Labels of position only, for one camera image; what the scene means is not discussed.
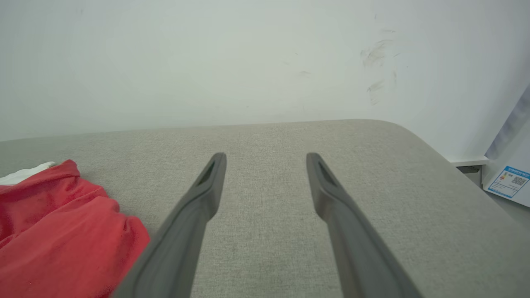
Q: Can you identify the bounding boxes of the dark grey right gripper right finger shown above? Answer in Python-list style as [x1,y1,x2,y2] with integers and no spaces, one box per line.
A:
[306,152,423,298]

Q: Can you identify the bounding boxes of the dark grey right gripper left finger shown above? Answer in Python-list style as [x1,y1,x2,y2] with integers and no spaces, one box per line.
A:
[114,152,227,298]

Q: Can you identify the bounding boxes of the red white sleeveless jersey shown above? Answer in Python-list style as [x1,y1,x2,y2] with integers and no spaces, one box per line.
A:
[0,159,151,298]

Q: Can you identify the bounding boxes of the blue white energy label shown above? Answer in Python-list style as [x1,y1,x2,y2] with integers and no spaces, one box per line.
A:
[487,166,530,199]

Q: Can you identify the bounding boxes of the white appliance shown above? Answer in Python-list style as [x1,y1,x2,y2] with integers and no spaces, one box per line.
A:
[482,85,530,207]

